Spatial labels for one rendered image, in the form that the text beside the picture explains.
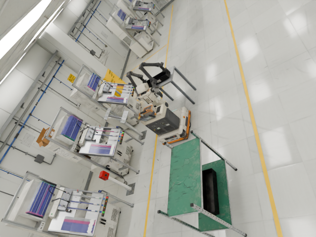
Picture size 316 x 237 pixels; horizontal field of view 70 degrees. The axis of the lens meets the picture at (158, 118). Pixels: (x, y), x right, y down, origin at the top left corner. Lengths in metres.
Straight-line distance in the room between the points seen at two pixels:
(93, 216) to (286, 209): 2.83
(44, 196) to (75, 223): 0.65
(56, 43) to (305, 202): 6.82
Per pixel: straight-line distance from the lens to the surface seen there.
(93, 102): 5.70
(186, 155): 2.79
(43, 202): 4.24
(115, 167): 5.00
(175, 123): 4.17
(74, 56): 7.47
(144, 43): 8.55
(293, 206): 3.10
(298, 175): 3.20
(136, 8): 9.70
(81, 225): 4.16
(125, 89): 5.83
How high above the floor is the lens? 2.85
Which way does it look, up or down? 31 degrees down
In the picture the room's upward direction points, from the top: 51 degrees counter-clockwise
